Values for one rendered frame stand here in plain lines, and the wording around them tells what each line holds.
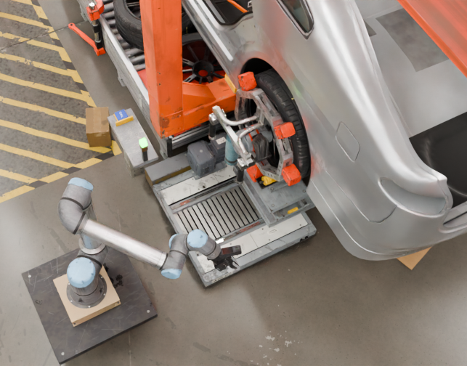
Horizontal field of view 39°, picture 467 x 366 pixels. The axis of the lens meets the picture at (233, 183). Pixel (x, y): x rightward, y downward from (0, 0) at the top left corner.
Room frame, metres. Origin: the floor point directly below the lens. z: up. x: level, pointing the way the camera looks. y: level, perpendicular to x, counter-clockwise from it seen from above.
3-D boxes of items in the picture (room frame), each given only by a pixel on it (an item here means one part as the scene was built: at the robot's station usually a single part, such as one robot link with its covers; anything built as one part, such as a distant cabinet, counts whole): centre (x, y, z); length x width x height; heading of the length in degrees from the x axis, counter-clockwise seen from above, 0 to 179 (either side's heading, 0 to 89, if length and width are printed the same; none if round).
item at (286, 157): (2.19, -0.14, 0.85); 0.54 x 0.07 x 0.54; 34
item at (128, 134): (2.34, 0.68, 0.44); 0.43 x 0.17 x 0.03; 34
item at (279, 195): (2.28, -0.28, 0.32); 0.40 x 0.30 x 0.28; 34
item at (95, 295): (1.32, 0.77, 0.42); 0.19 x 0.19 x 0.10
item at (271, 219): (2.28, -0.28, 0.13); 0.50 x 0.36 x 0.10; 34
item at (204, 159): (2.39, 0.11, 0.26); 0.42 x 0.18 x 0.35; 124
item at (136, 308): (1.32, 0.77, 0.15); 0.60 x 0.60 x 0.30; 34
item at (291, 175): (1.93, -0.32, 0.85); 0.09 x 0.08 x 0.07; 34
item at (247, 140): (2.15, -0.08, 0.85); 0.21 x 0.14 x 0.14; 124
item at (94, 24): (3.36, 1.13, 0.30); 0.09 x 0.05 x 0.50; 34
